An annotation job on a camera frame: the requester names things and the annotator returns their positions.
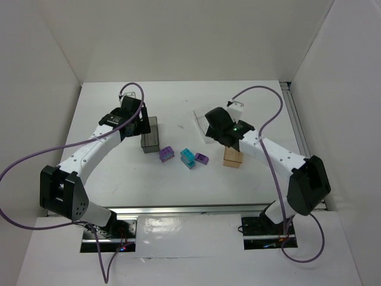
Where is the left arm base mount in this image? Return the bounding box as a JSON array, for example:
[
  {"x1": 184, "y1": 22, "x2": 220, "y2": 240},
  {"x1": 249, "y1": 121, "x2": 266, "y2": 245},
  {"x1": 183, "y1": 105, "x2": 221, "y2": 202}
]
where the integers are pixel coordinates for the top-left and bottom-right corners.
[{"x1": 80, "y1": 217, "x2": 138, "y2": 253}]

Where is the teal arch lego brick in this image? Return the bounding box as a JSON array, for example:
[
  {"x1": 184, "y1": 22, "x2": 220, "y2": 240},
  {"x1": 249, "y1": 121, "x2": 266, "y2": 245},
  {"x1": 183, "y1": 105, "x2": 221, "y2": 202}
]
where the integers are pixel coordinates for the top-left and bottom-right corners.
[{"x1": 180, "y1": 148, "x2": 195, "y2": 169}]

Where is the amber plastic container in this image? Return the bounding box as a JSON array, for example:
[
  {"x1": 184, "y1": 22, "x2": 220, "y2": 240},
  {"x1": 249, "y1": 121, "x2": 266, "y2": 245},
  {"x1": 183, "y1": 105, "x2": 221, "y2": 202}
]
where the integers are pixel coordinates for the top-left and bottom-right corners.
[{"x1": 223, "y1": 147, "x2": 243, "y2": 169}]

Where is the smoky grey plastic container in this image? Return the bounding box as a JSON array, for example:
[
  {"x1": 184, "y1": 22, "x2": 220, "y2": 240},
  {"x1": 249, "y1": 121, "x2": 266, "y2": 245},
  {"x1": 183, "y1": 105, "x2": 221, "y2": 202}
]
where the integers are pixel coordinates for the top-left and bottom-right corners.
[{"x1": 140, "y1": 116, "x2": 160, "y2": 154}]

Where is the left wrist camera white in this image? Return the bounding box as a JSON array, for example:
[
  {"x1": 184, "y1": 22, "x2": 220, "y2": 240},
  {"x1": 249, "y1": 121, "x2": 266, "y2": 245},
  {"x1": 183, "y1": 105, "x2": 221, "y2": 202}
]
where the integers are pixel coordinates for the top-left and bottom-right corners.
[{"x1": 118, "y1": 91, "x2": 136, "y2": 101}]

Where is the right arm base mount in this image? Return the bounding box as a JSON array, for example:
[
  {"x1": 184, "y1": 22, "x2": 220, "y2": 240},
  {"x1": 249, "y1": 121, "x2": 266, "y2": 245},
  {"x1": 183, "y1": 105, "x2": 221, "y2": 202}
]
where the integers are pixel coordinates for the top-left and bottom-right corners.
[{"x1": 238, "y1": 216, "x2": 298, "y2": 250}]

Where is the aluminium side rail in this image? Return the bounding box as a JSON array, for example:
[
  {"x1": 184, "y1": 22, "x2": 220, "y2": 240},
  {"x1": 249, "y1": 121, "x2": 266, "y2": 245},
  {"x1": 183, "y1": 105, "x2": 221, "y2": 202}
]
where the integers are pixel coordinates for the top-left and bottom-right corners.
[{"x1": 280, "y1": 82, "x2": 331, "y2": 215}]

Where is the aluminium front rail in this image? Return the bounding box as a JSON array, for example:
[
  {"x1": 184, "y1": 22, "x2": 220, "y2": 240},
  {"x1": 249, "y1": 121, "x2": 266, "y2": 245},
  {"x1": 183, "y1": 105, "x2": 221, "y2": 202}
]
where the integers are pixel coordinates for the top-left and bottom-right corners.
[{"x1": 44, "y1": 203, "x2": 328, "y2": 217}]

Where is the clear plastic container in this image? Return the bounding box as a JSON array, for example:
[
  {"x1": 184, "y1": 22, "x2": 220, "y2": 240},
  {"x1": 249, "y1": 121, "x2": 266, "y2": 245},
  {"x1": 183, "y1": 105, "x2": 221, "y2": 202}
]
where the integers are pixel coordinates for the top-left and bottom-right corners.
[{"x1": 193, "y1": 105, "x2": 216, "y2": 144}]

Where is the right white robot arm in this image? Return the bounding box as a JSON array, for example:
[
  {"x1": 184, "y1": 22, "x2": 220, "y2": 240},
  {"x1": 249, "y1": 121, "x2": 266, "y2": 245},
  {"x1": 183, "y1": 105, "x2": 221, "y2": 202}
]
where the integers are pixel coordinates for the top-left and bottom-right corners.
[{"x1": 205, "y1": 107, "x2": 331, "y2": 226}]

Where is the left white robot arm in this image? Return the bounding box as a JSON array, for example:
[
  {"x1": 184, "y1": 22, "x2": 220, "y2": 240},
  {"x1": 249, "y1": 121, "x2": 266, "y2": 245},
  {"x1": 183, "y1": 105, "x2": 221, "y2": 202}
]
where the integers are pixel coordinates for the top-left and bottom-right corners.
[{"x1": 39, "y1": 96, "x2": 151, "y2": 238}]

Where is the purple arch lego brick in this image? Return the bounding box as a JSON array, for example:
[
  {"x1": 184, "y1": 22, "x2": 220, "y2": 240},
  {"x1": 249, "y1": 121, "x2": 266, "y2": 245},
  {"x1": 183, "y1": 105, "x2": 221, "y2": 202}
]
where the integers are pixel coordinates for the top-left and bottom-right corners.
[{"x1": 158, "y1": 146, "x2": 174, "y2": 163}]

